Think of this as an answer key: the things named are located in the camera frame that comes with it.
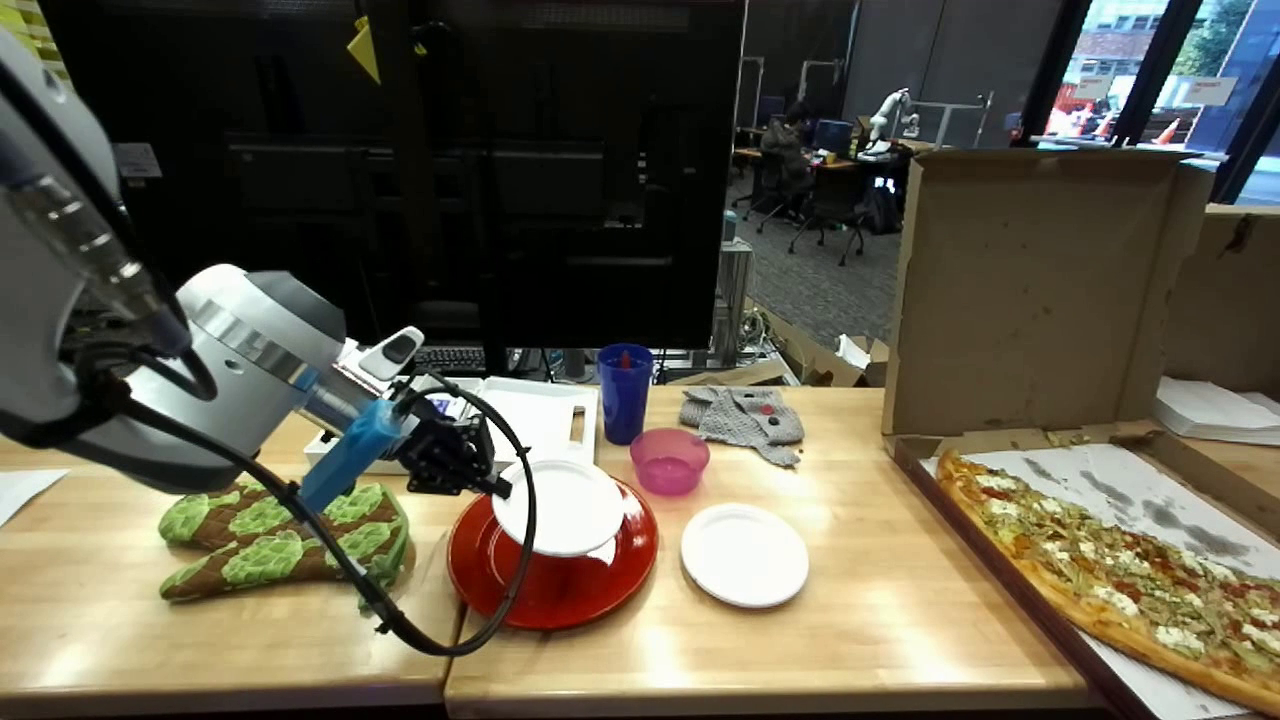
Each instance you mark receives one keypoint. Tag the rectangular pizza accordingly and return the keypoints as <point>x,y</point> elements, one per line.
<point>1135,573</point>

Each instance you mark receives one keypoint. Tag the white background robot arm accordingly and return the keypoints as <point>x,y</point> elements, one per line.
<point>887,118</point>

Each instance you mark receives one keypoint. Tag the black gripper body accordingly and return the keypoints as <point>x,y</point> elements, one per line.
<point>438,447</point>

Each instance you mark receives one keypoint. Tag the brown green oven mitt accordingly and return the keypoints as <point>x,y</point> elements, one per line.
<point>264,554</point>

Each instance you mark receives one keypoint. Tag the brown cardboard box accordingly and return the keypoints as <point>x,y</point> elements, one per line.
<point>1242,292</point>

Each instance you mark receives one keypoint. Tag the blue plastic cup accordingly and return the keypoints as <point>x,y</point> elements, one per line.
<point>626,393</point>

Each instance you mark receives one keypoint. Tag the pink translucent bowl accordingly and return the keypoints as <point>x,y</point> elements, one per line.
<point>670,462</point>

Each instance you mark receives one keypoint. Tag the grey metal cylinder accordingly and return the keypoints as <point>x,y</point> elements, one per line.
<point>734,292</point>

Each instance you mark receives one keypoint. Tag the yellow triangle sticker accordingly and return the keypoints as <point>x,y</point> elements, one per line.
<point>365,51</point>

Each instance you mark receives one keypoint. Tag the open cardboard pizza box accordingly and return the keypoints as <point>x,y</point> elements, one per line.
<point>1026,292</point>

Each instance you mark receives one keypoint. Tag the stack of white papers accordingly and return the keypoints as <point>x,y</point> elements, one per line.
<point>1222,407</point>

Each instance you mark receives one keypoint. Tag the white paper sheet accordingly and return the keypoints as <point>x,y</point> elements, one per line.
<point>24,492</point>

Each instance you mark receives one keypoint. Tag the large black panel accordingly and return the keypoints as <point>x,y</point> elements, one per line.
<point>560,174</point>

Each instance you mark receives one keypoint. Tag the white flat box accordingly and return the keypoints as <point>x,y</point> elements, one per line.
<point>546,415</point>

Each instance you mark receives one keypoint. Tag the red plate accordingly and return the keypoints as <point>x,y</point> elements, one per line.
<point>573,593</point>

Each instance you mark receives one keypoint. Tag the grey cloth glove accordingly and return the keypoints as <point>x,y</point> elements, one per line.
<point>744,423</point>

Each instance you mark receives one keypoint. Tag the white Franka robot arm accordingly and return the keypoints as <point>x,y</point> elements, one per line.
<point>224,362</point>

